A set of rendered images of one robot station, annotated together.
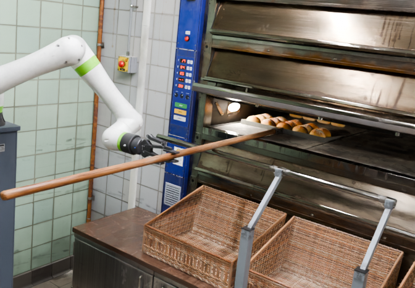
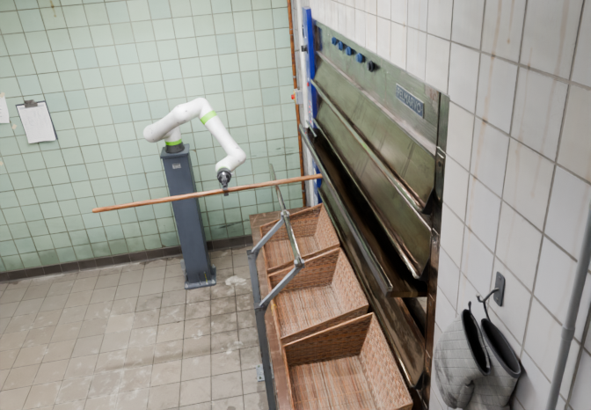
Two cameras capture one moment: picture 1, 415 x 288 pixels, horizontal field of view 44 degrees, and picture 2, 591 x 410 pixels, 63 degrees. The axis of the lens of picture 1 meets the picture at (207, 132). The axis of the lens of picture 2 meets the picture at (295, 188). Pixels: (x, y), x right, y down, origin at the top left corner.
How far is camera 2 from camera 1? 2.34 m
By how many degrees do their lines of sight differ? 47
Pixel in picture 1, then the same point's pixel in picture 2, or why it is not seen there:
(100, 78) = (212, 128)
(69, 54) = (176, 118)
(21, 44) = (227, 85)
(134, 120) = (234, 157)
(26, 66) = (163, 123)
